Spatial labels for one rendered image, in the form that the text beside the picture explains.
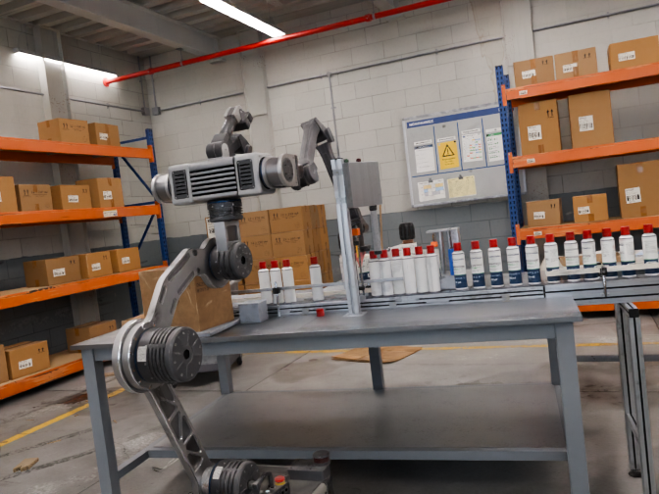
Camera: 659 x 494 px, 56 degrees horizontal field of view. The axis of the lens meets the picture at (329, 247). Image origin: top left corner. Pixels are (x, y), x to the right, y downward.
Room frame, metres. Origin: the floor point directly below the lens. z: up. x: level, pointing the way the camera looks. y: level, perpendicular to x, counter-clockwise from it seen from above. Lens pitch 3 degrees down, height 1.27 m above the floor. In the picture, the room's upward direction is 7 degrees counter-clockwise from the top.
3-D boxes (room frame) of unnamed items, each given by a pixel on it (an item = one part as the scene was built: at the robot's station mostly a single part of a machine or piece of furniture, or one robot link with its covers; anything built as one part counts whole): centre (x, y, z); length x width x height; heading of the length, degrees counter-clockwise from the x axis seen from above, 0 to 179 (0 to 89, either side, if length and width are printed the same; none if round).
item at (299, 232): (6.72, 0.64, 0.70); 1.20 x 0.82 x 1.39; 73
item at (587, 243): (2.47, -1.04, 0.98); 0.05 x 0.05 x 0.20
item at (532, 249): (2.53, -0.83, 0.98); 0.05 x 0.05 x 0.20
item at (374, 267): (2.74, -0.19, 0.98); 0.05 x 0.05 x 0.20
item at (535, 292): (2.77, -0.08, 0.85); 1.65 x 0.11 x 0.05; 73
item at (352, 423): (2.99, -0.01, 0.40); 2.04 x 1.25 x 0.81; 73
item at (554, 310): (2.99, -0.01, 0.82); 2.10 x 1.31 x 0.02; 73
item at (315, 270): (2.81, 0.08, 0.98); 0.05 x 0.05 x 0.20
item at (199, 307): (2.69, 0.65, 0.99); 0.30 x 0.24 x 0.27; 63
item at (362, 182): (2.66, -0.16, 1.38); 0.17 x 0.10 x 0.19; 128
